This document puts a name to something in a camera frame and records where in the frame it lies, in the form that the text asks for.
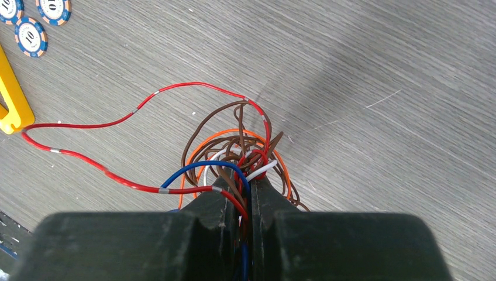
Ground coloured wire bundle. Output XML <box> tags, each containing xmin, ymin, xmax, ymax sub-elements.
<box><xmin>177</xmin><ymin>100</ymin><xmax>311</xmax><ymax>281</ymax></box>

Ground red wire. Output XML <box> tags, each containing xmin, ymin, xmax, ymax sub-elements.
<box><xmin>21</xmin><ymin>81</ymin><xmax>272</xmax><ymax>222</ymax></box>

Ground poker chip left upper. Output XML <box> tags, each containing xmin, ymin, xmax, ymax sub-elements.
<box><xmin>35</xmin><ymin>0</ymin><xmax>71</xmax><ymax>26</ymax></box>

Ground poker chip top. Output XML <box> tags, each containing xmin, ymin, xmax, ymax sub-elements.
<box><xmin>1</xmin><ymin>0</ymin><xmax>25</xmax><ymax>25</ymax></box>

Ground poker chip left lower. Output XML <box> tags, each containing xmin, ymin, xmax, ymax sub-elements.
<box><xmin>15</xmin><ymin>16</ymin><xmax>48</xmax><ymax>57</ymax></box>

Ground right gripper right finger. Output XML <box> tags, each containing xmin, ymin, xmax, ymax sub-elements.
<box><xmin>251</xmin><ymin>180</ymin><xmax>452</xmax><ymax>280</ymax></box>

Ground yellow triangular plastic piece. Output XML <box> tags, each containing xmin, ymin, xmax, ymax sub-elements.
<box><xmin>1</xmin><ymin>47</ymin><xmax>35</xmax><ymax>135</ymax></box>

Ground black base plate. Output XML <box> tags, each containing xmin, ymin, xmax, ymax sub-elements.
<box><xmin>1</xmin><ymin>211</ymin><xmax>32</xmax><ymax>273</ymax></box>

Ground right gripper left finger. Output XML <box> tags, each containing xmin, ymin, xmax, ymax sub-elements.
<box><xmin>10</xmin><ymin>192</ymin><xmax>235</xmax><ymax>280</ymax></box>

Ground poker chip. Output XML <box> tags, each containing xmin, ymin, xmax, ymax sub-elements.
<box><xmin>1</xmin><ymin>0</ymin><xmax>25</xmax><ymax>25</ymax></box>
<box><xmin>35</xmin><ymin>0</ymin><xmax>71</xmax><ymax>26</ymax></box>
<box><xmin>15</xmin><ymin>16</ymin><xmax>48</xmax><ymax>57</ymax></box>

